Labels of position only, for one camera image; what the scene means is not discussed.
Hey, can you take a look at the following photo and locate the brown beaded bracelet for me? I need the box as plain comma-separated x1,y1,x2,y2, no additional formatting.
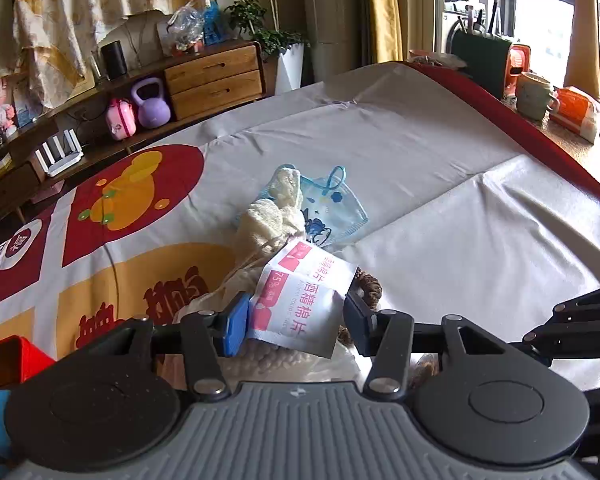
337,266,385,346

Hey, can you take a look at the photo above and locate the alcohol wipes packet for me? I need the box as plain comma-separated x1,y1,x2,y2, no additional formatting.
248,237,356,359

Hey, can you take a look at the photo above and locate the cream knitted cloth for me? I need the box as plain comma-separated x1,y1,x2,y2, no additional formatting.
221,167,306,301

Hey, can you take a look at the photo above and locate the light blue face mask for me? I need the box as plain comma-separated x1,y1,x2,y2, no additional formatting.
258,162,371,248

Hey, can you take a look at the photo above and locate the printed white tablecloth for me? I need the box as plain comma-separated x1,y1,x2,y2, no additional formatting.
0,64,600,359

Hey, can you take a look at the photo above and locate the red storage box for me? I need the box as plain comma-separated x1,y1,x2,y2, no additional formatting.
0,336,55,389

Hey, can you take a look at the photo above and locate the orange tissue pack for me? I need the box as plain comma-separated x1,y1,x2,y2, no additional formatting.
550,87,600,144

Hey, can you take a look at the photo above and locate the pink toy case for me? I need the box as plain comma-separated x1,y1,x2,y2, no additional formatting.
106,98,136,141

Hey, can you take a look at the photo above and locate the purple kettlebell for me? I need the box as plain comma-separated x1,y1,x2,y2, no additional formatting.
131,77,171,129

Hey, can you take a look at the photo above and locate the green ceramic mug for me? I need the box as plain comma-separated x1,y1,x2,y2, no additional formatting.
515,72,559,122

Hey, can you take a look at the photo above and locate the white wifi router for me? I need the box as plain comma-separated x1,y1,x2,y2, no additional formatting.
33,129,84,178

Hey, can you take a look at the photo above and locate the wooden tv console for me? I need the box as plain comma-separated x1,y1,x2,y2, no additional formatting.
0,40,266,221

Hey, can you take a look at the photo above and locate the dark green bag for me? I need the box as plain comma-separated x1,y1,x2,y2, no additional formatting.
451,30,512,100

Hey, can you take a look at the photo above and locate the black cylinder speaker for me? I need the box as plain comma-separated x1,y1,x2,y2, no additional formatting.
100,40,128,80

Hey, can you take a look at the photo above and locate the clear plastic bag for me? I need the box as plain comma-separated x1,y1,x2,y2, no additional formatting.
166,4,204,55

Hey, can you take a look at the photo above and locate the yellow curtain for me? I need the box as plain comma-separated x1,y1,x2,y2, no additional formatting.
361,0,437,65

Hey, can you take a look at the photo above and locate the patterned hanging cloth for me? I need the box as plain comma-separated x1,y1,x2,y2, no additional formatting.
12,0,204,110

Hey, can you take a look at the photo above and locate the potted green plant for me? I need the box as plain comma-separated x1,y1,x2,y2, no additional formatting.
214,0,306,94

